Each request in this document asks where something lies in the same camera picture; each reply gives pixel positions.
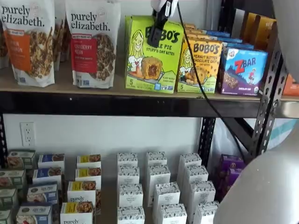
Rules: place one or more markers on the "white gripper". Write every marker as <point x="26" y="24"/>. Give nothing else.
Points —
<point x="157" y="4"/>

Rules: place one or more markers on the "green Bobo's apple pie box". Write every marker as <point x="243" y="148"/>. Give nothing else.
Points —
<point x="151" y="67"/>

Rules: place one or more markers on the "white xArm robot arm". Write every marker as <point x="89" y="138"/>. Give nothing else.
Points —
<point x="257" y="186"/>

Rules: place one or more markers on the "yellow Bobo's peanut butter box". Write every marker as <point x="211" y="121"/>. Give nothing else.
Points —
<point x="198" y="36"/>
<point x="189" y="26"/>
<point x="201" y="70"/>
<point x="194" y="30"/>

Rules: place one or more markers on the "blue purple Zbar box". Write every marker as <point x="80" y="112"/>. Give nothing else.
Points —
<point x="238" y="45"/>
<point x="218" y="33"/>
<point x="243" y="72"/>
<point x="231" y="39"/>

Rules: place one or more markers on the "black metal shelf rack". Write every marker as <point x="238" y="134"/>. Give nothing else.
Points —
<point x="116" y="105"/>
<point x="288" y="109"/>

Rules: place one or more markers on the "brown yellow snack box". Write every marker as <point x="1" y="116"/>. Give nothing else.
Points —
<point x="265" y="32"/>
<point x="248" y="28"/>

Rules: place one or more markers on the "wooden shelf board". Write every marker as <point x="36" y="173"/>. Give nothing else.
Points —
<point x="63" y="81"/>
<point x="289" y="98"/>

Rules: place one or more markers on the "white organic pastry box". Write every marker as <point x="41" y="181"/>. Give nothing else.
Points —
<point x="174" y="214"/>
<point x="202" y="193"/>
<point x="195" y="175"/>
<point x="130" y="215"/>
<point x="127" y="159"/>
<point x="166" y="196"/>
<point x="158" y="175"/>
<point x="156" y="158"/>
<point x="190" y="159"/>
<point x="130" y="196"/>
<point x="204" y="213"/>
<point x="128" y="176"/>

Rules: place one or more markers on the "white box yellow label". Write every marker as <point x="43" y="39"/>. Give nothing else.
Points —
<point x="77" y="213"/>
<point x="88" y="173"/>
<point x="88" y="161"/>
<point x="81" y="191"/>

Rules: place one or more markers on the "orange cardboard box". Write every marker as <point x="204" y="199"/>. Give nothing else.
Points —
<point x="290" y="86"/>

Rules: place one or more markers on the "blue oatmeal box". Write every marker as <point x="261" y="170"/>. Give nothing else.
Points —
<point x="46" y="175"/>
<point x="51" y="161"/>
<point x="33" y="214"/>
<point x="42" y="193"/>

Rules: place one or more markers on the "green oatmeal box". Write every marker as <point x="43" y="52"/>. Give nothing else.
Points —
<point x="4" y="217"/>
<point x="21" y="158"/>
<point x="8" y="198"/>
<point x="11" y="178"/>

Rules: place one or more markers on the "red label granola bag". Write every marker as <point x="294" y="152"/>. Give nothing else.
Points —
<point x="93" y="46"/>

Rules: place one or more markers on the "orange label granola bag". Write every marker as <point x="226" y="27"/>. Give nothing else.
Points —
<point x="28" y="46"/>

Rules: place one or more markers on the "white granola bag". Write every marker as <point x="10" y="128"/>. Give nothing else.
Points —
<point x="3" y="46"/>

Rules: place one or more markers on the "white teal plastic sheet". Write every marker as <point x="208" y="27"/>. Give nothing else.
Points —
<point x="280" y="133"/>

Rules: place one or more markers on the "white patterned small cartons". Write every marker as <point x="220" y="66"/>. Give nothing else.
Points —
<point x="108" y="198"/>

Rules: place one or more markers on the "white wall outlet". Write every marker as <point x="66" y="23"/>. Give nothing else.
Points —
<point x="27" y="135"/>

